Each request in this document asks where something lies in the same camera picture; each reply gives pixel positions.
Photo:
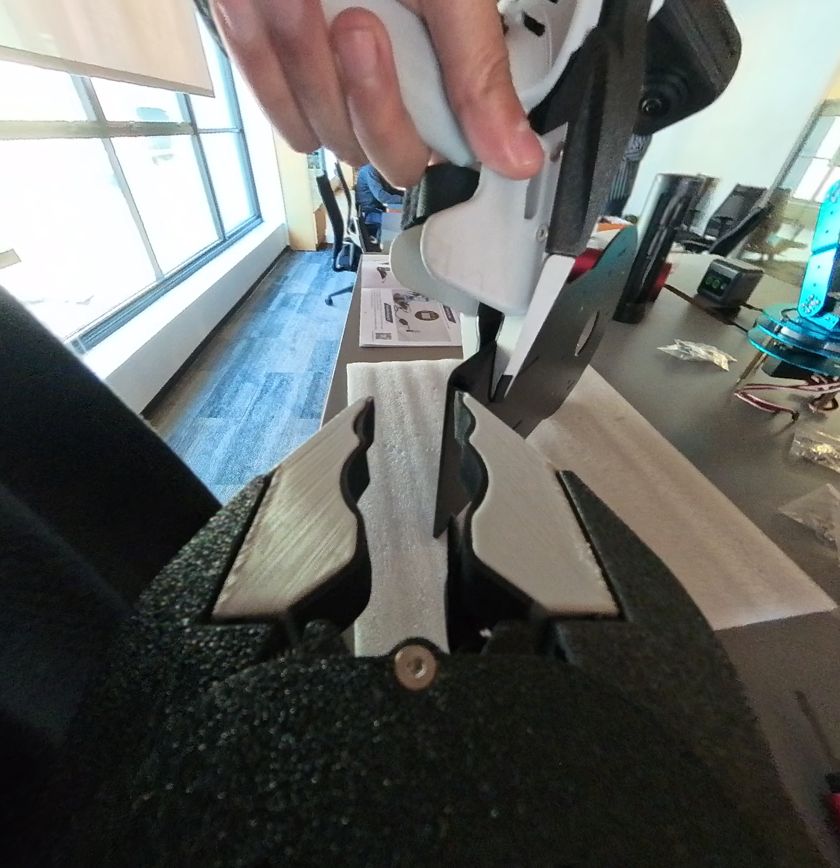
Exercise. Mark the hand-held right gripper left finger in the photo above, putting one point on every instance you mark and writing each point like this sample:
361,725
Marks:
291,542

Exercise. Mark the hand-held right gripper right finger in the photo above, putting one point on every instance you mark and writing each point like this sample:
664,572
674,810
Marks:
542,542

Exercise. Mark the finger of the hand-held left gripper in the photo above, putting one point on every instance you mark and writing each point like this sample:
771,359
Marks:
539,312

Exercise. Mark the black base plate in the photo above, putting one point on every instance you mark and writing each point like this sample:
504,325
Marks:
549,380

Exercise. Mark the instruction booklet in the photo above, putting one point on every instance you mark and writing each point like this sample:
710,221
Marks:
406,319

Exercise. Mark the blue toy robot arm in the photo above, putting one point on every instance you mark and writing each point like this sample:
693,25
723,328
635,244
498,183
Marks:
827,258

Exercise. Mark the person's left hand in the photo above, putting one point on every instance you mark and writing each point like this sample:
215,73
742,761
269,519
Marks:
291,68

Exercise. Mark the white foam sheet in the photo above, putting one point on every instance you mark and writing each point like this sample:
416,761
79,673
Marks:
664,508

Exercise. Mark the crumpled clear bag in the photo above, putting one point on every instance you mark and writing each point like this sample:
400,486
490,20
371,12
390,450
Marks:
695,354

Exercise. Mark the black office chair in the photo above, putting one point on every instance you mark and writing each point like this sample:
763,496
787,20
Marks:
732,217
338,224

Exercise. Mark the black device with green display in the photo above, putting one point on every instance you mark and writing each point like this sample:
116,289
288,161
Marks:
728,285

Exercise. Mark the person's black clothing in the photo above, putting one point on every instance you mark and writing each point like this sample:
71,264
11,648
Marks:
54,475

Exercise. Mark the pile of small screw bags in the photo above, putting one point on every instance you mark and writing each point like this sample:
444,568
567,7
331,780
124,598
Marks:
823,447

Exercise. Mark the large window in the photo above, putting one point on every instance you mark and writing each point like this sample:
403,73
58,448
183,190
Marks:
121,203

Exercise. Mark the beige roller blind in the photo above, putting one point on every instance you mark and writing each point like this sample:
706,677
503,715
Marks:
88,34

